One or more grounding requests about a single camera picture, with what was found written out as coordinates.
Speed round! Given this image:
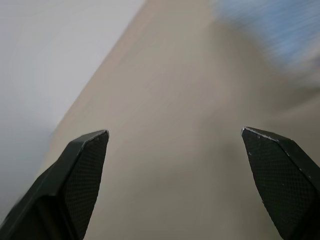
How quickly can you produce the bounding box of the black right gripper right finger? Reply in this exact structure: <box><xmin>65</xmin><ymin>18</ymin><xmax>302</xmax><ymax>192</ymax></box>
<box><xmin>240</xmin><ymin>126</ymin><xmax>320</xmax><ymax>240</ymax></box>

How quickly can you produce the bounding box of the light blue towel white trim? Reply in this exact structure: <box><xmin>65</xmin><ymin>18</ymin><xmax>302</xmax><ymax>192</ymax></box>
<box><xmin>214</xmin><ymin>0</ymin><xmax>320</xmax><ymax>73</ymax></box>

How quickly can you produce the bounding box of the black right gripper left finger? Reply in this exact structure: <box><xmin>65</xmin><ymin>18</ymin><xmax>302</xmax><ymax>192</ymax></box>
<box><xmin>0</xmin><ymin>129</ymin><xmax>110</xmax><ymax>240</ymax></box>

